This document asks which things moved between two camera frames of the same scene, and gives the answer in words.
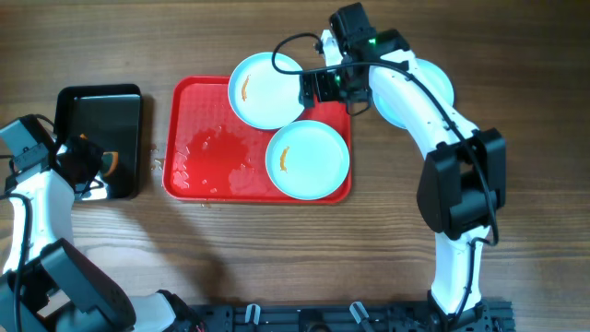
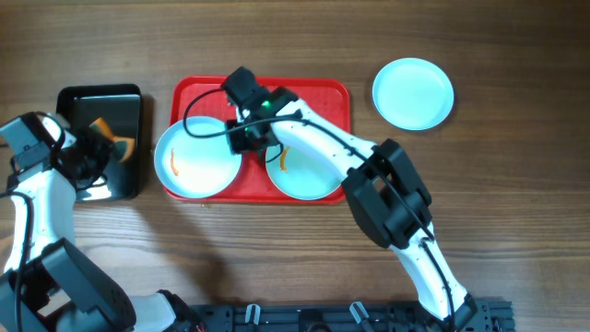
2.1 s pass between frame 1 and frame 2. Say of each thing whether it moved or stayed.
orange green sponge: moved
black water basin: stayed
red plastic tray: stayed
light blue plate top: moved
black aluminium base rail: stayed
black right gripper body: moved
